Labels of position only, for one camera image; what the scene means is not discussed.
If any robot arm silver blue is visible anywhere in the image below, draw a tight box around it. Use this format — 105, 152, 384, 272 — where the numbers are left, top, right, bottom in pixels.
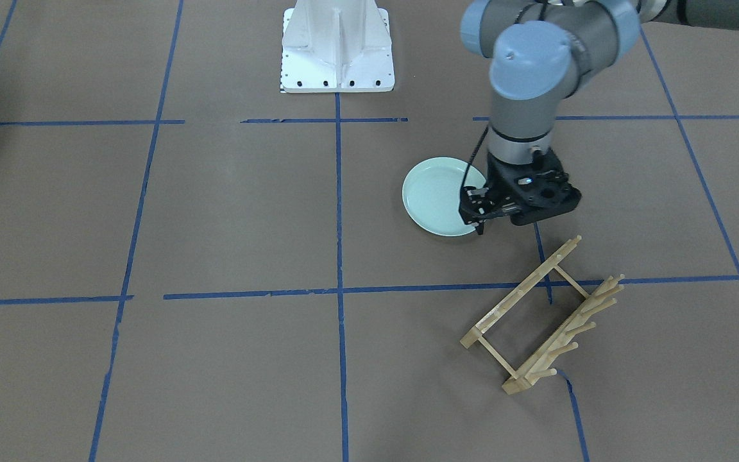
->
459, 1, 739, 234

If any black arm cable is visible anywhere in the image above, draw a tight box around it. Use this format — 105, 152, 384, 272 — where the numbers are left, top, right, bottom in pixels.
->
461, 126, 491, 193

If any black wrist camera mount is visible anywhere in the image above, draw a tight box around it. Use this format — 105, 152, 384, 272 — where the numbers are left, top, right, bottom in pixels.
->
485, 148, 582, 226

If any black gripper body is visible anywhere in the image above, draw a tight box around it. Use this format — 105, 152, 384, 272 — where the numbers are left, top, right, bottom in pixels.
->
459, 186, 519, 225

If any white pedestal column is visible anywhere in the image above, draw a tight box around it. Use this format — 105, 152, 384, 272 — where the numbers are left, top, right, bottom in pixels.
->
280, 1, 396, 94

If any pale green plate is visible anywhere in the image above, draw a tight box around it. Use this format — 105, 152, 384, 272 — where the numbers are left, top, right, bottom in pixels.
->
402, 156, 485, 237

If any wooden dish rack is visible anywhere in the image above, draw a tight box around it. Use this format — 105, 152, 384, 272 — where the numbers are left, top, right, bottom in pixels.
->
460, 235, 625, 395

